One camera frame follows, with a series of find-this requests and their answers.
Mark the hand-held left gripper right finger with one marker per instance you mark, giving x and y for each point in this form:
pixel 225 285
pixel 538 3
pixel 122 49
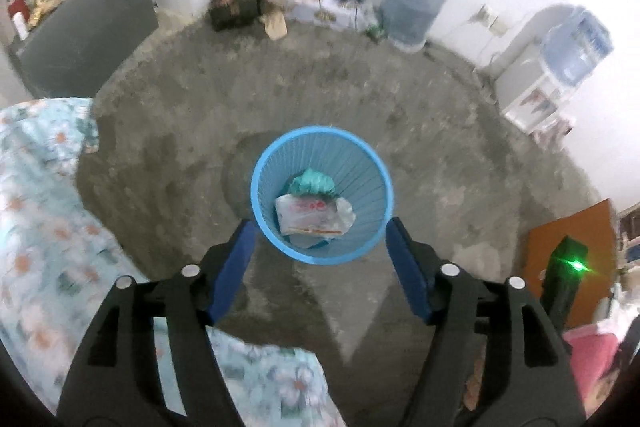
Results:
pixel 410 272

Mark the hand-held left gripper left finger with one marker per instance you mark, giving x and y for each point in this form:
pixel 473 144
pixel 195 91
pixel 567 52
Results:
pixel 232 272

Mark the blue plastic wastebasket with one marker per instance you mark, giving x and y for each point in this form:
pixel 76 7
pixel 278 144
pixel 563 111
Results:
pixel 360 207

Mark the clear red print zip bag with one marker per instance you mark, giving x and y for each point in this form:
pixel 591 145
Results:
pixel 310 212

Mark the teal plastic bag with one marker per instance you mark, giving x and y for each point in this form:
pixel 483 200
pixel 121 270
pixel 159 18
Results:
pixel 312 182

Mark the orange wooden board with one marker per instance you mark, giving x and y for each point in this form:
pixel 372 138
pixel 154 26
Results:
pixel 560 227

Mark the pink cloth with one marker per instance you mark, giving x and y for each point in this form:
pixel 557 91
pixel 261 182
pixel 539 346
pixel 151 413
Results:
pixel 590 357

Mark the floral blue tablecloth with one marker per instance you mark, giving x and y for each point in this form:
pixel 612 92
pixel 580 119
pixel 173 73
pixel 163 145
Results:
pixel 45 217

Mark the white water dispenser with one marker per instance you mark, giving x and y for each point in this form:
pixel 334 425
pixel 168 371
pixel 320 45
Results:
pixel 525 82

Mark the blue dispenser water jug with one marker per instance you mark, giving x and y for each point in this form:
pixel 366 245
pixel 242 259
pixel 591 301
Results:
pixel 580 47

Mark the small brown paper bag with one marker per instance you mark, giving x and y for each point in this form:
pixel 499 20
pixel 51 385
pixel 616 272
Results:
pixel 276 26

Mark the dark cardboard box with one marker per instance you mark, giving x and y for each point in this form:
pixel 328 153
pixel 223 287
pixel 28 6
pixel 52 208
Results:
pixel 232 7

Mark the grey cabinet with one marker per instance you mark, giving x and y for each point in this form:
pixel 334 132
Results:
pixel 90 32

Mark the small white bottle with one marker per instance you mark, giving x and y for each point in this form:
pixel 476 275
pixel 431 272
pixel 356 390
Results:
pixel 21 27

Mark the red thermos flask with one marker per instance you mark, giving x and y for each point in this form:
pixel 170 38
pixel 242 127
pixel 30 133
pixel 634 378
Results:
pixel 15 4

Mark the white wall socket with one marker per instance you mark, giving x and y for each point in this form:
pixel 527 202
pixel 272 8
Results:
pixel 490 19

